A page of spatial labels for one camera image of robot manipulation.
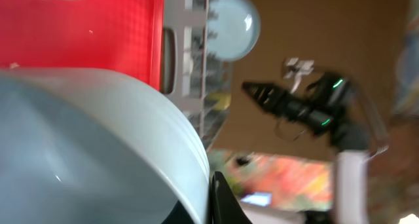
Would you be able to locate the red plastic tray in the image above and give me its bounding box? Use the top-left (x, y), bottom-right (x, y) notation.
top-left (1, 0), bottom-right (164, 90)

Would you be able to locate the light blue plate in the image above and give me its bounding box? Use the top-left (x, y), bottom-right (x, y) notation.
top-left (206, 0), bottom-right (261, 62)

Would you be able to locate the grey dishwasher rack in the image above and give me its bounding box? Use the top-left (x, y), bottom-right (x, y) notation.
top-left (160, 0), bottom-right (230, 150)

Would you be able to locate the blue bowl with rice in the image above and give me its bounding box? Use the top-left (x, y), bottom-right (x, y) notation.
top-left (1, 68), bottom-right (211, 223)

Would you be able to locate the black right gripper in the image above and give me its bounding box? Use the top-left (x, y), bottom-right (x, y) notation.
top-left (242, 82), bottom-right (334, 136)

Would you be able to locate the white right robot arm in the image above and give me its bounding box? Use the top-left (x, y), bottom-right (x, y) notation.
top-left (241, 71), bottom-right (389, 223)

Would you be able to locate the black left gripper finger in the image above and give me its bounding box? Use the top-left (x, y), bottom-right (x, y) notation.
top-left (210, 171), bottom-right (251, 224)

